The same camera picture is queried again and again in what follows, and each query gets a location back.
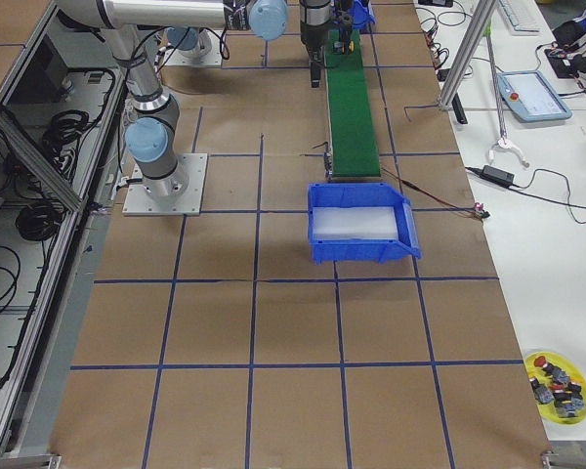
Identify black power adapter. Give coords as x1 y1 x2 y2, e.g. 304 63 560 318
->
481 165 515 188

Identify blue bin right side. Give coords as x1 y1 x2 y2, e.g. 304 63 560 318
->
308 183 421 264

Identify yellow plate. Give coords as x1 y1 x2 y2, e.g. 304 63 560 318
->
523 351 586 425

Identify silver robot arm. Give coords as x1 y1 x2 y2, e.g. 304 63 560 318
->
58 1 289 197
166 1 354 64

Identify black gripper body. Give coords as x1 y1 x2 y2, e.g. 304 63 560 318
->
306 43 324 88
334 0 353 33

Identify aluminium frame post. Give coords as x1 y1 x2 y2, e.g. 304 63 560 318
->
438 0 497 109

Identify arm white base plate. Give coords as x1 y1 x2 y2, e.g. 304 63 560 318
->
122 153 208 216
164 46 223 68

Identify reach grabber tool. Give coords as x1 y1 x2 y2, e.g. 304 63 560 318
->
482 28 529 170

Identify green conveyor belt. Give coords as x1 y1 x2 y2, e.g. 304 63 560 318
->
325 30 381 179

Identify red black conveyor wires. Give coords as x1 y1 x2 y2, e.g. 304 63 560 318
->
380 165 492 220

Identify white foam pad right bin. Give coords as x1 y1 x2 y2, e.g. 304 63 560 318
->
311 206 398 240

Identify teach pendant tablet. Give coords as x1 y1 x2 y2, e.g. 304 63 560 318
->
497 71 572 122

